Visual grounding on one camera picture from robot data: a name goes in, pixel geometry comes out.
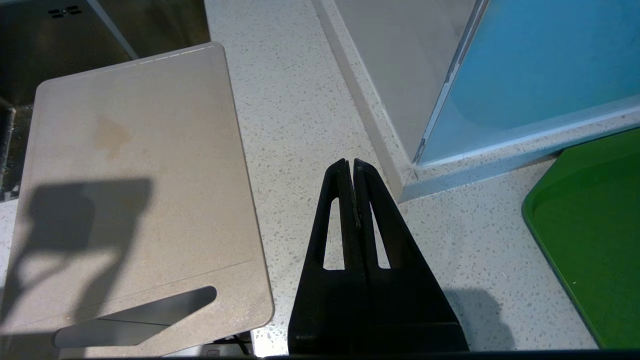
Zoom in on stainless steel sink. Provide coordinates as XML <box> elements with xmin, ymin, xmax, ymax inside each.
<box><xmin>0</xmin><ymin>0</ymin><xmax>211</xmax><ymax>202</ymax></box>

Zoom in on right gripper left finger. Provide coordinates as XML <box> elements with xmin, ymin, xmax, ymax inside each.
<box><xmin>288</xmin><ymin>158</ymin><xmax>370</xmax><ymax>356</ymax></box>

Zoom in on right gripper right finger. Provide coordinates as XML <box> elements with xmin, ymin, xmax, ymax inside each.
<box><xmin>353</xmin><ymin>158</ymin><xmax>469</xmax><ymax>355</ymax></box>

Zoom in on blue glass panel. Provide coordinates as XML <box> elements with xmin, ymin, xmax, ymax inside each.
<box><xmin>413</xmin><ymin>0</ymin><xmax>640</xmax><ymax>166</ymax></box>

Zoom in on green plastic tray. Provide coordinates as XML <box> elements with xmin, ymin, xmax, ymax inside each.
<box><xmin>521</xmin><ymin>128</ymin><xmax>640</xmax><ymax>350</ymax></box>

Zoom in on beige cutting board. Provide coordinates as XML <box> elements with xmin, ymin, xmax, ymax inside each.
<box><xmin>0</xmin><ymin>42</ymin><xmax>275</xmax><ymax>360</ymax></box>

